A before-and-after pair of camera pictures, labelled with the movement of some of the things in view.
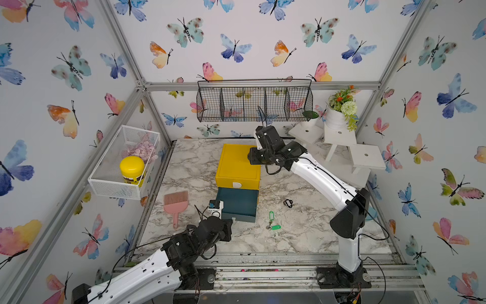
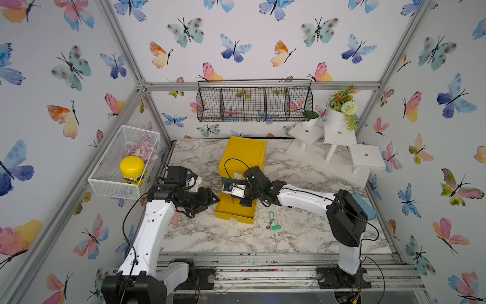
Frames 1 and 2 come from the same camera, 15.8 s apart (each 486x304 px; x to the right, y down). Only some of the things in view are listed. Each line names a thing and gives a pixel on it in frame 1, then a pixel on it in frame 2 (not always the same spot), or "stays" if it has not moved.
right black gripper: (253, 156) → (244, 202)
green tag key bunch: (271, 216) stays
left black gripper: (225, 227) → (205, 199)
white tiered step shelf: (352, 161) stays
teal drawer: (239, 204) → (231, 180)
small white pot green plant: (309, 119) stays
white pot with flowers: (342, 113) stays
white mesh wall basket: (126, 166) stays
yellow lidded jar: (132, 170) stays
